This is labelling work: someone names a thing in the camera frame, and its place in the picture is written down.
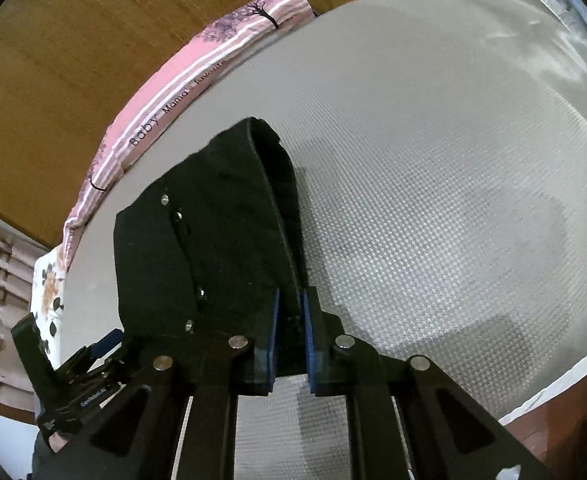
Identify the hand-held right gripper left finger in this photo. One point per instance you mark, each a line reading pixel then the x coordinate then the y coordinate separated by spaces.
pixel 275 340

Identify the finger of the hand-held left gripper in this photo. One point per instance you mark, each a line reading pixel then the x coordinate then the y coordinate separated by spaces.
pixel 106 342

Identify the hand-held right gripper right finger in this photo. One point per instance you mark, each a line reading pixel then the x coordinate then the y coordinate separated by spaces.
pixel 307 345

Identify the black pants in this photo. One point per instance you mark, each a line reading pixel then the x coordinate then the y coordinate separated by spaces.
pixel 213 240

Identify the person's left forearm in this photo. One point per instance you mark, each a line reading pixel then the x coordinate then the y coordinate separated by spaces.
pixel 48 462

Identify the white floral pillow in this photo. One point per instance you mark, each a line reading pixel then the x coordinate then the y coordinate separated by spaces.
pixel 48 285

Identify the white textured bed sheet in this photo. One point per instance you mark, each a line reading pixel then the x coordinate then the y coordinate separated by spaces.
pixel 448 185

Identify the pink striped printed blanket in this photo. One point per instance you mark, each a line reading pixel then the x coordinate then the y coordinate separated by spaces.
pixel 173 90

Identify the wooden headboard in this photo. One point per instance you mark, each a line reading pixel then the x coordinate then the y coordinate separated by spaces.
pixel 73 60

